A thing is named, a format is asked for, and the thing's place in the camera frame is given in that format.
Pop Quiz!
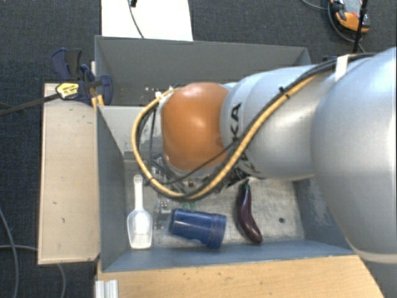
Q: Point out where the purple toy eggplant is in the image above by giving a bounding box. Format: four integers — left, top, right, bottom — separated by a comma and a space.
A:
236, 178, 264, 245

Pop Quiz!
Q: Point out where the blue plastic cup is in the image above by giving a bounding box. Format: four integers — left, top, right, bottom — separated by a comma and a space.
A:
167, 207, 228, 250

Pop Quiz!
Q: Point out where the grey metal bin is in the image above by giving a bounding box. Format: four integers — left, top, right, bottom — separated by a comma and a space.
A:
94, 35, 356, 273

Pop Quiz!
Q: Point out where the white plastic scoop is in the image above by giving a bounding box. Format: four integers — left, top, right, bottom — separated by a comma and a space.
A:
126, 174, 154, 250

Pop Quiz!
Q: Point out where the pale wood flat board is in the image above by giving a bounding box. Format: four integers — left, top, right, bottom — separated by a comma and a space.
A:
37, 83, 101, 265

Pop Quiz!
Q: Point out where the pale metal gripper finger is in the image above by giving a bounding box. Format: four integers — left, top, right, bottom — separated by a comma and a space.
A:
153, 213, 171, 231
157, 198, 172, 214

